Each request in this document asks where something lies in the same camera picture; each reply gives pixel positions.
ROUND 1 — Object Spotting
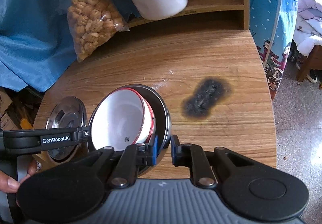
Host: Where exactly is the small white red-rimmed bowl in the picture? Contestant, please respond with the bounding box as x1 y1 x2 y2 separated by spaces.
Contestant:
91 88 144 151

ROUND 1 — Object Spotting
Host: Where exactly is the steel bowl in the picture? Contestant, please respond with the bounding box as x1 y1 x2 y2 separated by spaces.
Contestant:
87 84 171 164

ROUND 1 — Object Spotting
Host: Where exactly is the large white red-rimmed bowl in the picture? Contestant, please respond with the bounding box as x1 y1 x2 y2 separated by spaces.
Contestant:
116 87 156 144

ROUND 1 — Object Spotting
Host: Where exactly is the person's left hand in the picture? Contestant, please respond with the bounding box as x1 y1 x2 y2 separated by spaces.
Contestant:
0 159 37 193

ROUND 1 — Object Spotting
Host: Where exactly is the lower cardboard box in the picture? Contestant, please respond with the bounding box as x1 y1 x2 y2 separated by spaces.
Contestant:
1 87 20 130

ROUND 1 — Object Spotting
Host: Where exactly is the steel plate with sticker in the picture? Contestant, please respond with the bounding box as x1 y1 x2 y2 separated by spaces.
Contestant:
46 96 87 165

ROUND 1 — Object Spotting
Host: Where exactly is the blue cloth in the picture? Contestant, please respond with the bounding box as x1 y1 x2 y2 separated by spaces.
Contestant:
1 0 139 92

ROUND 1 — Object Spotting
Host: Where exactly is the dark shoe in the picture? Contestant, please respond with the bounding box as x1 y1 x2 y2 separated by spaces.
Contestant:
295 62 319 84

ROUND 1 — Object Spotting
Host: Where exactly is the bag of biscuits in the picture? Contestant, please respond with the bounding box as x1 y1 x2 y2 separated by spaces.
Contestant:
57 0 129 62

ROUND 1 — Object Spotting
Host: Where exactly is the wooden shelf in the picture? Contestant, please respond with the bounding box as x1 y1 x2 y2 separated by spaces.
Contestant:
128 0 249 30

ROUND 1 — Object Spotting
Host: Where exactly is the white bedding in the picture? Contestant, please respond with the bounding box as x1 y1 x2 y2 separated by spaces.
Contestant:
293 0 321 57

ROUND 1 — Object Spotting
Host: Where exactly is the blue patterned curtain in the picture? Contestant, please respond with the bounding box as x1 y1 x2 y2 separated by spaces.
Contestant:
249 0 297 97

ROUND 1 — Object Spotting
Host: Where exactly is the wooden bed frame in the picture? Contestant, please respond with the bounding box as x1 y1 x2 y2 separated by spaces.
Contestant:
296 45 322 82

